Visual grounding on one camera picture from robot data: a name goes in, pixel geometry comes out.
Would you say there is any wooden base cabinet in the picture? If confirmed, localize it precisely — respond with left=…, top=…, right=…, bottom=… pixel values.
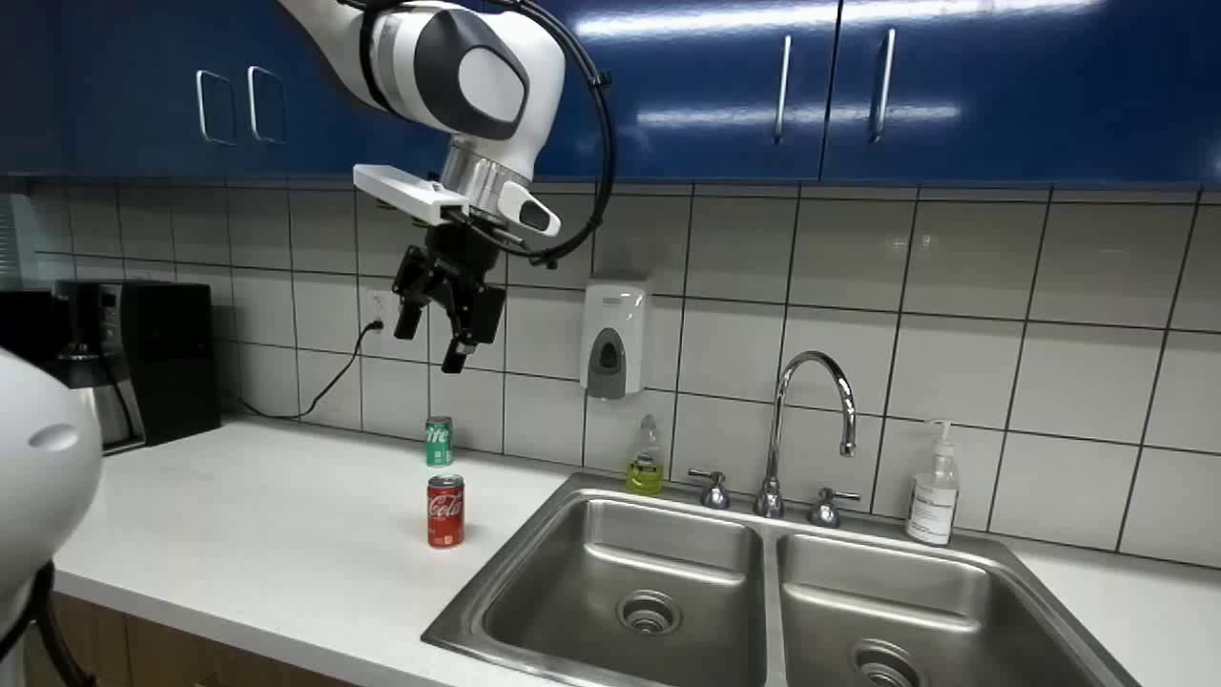
left=51, top=586, right=355, bottom=687

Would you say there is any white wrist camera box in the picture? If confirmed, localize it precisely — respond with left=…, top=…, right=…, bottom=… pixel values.
left=350, top=160, right=470, bottom=231

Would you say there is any black box appliance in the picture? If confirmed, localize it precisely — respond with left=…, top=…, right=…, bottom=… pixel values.
left=119, top=278, right=226, bottom=447

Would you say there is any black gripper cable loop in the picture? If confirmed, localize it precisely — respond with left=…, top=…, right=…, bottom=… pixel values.
left=509, top=0, right=621, bottom=272

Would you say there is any red soda can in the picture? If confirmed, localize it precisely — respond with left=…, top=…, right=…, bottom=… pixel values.
left=423, top=473, right=470, bottom=553

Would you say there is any silver cabinet door handle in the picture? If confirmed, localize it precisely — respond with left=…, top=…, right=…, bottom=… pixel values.
left=191, top=63, right=218, bottom=144
left=869, top=26, right=901, bottom=144
left=773, top=31, right=799, bottom=144
left=245, top=61, right=278, bottom=144

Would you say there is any chrome gooseneck faucet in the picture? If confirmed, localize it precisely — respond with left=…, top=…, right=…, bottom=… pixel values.
left=752, top=347, right=862, bottom=519

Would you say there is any chrome faucet handle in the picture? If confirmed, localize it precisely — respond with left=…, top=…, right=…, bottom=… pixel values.
left=806, top=484, right=862, bottom=529
left=686, top=468, right=738, bottom=510

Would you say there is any stainless steel double sink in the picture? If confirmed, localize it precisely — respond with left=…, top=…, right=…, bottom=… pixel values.
left=421, top=468, right=1143, bottom=687

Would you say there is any black coffee maker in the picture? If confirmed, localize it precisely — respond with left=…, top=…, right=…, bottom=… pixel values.
left=0, top=278, right=147, bottom=459

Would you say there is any yellow dish soap bottle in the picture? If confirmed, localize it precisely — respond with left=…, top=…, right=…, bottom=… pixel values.
left=621, top=413, right=672, bottom=494

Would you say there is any white wall soap dispenser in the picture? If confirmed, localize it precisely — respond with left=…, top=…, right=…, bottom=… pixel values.
left=579, top=278, right=648, bottom=399

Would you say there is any green soda can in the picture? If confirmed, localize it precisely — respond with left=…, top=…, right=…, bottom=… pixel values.
left=423, top=413, right=457, bottom=468

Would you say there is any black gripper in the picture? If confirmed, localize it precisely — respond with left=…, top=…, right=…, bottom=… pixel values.
left=388, top=223, right=512, bottom=377

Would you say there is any black power cord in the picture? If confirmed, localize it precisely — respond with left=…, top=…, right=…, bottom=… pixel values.
left=233, top=316, right=388, bottom=423

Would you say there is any sink drain strainer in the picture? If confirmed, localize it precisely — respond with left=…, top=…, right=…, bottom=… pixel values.
left=620, top=582, right=683, bottom=639
left=853, top=638, right=923, bottom=687

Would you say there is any clear pump soap bottle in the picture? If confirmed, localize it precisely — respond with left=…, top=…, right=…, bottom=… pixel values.
left=905, top=417, right=961, bottom=550

